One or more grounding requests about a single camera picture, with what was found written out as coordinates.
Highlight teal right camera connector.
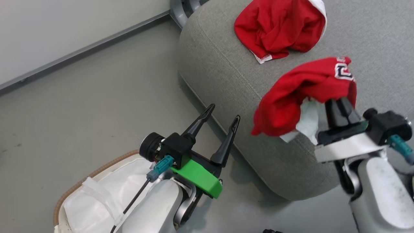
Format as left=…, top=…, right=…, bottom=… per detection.
left=388, top=134, right=414, bottom=165

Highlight wicker laundry basket white handles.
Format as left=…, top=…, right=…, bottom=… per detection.
left=53, top=150, right=152, bottom=233

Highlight grey partition bottom rail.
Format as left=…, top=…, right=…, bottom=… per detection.
left=0, top=10, right=172, bottom=96

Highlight teal left camera connector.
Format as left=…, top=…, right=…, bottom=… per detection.
left=147, top=155, right=175, bottom=181

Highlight plain red garment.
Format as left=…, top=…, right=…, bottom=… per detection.
left=234, top=0, right=328, bottom=64

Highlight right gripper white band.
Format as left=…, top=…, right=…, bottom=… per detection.
left=314, top=97, right=388, bottom=163

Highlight teal camera connector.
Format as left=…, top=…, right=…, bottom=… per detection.
left=388, top=134, right=414, bottom=165
left=147, top=155, right=175, bottom=181

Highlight red and white jersey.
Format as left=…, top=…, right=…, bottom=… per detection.
left=252, top=57, right=358, bottom=145

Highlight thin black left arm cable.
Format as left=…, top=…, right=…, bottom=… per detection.
left=110, top=177, right=152, bottom=233

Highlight grey fabric sofa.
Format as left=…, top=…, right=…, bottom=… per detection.
left=177, top=0, right=414, bottom=201

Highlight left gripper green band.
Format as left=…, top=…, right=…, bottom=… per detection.
left=170, top=104, right=241, bottom=199

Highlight white basket liner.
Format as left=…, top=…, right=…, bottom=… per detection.
left=63, top=158, right=162, bottom=233

